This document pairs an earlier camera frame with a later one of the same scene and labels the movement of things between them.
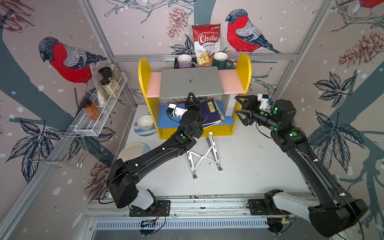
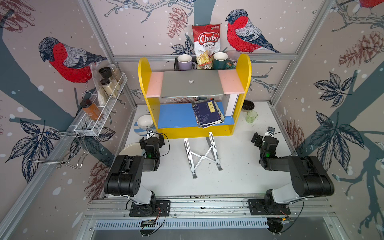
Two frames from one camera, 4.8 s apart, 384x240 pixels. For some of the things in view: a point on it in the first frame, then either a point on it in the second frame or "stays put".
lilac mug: (184, 61) stays put
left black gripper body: (192, 106) → (160, 141)
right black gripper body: (261, 117) → (258, 143)
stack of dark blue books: (211, 115) stays put
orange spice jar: (91, 109) stays put
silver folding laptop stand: (211, 154) stays put
